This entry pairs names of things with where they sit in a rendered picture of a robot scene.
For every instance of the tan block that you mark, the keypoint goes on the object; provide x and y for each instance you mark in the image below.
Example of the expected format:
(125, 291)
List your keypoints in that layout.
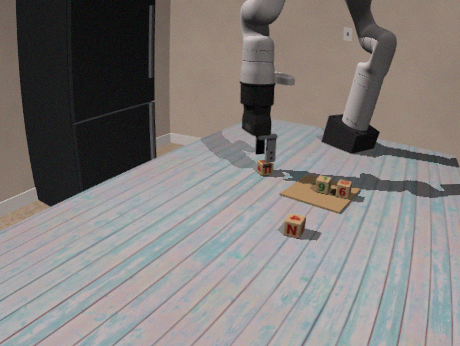
(294, 225)
(343, 189)
(264, 168)
(323, 184)

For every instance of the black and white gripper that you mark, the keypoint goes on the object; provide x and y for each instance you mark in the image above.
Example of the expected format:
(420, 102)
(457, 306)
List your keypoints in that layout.
(257, 96)

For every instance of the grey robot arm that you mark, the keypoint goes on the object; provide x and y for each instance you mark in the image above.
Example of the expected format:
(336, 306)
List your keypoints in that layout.
(256, 15)

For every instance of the tan flat mat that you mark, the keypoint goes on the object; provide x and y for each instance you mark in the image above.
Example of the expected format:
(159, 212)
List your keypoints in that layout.
(304, 191)

